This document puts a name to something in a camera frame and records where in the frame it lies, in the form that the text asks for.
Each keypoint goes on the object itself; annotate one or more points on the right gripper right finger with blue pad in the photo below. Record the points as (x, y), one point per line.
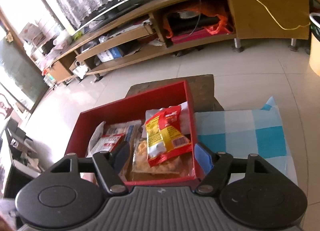
(204, 157)

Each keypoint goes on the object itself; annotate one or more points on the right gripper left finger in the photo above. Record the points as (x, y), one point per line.
(120, 156)

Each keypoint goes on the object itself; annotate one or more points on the red yellow snack packet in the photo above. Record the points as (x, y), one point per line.
(164, 138)

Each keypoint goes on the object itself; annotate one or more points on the red white snack packet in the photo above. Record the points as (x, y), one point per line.
(108, 143)

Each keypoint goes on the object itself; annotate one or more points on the white blue snack packet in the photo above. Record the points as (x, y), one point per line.
(122, 128)

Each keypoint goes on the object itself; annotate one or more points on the grey newspaper-print packet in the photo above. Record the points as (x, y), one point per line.
(97, 134)

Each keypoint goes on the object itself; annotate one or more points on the blue white checkered tablecloth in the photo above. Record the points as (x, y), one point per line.
(244, 132)

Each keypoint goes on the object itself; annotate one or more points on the sausage packet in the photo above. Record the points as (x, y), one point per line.
(184, 117)

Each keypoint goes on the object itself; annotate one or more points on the red cardboard box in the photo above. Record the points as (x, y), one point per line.
(132, 109)

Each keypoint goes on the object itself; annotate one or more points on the brown floor mat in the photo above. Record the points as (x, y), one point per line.
(201, 87)

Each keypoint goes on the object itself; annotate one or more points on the blue white box on shelf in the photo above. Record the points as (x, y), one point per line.
(110, 54)

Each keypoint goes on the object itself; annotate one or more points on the orange plastic bag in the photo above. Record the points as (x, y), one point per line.
(213, 17)

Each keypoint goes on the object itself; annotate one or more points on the wooden TV stand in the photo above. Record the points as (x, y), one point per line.
(141, 36)

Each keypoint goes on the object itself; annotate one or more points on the yellow waste bin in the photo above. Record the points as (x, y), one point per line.
(314, 59)

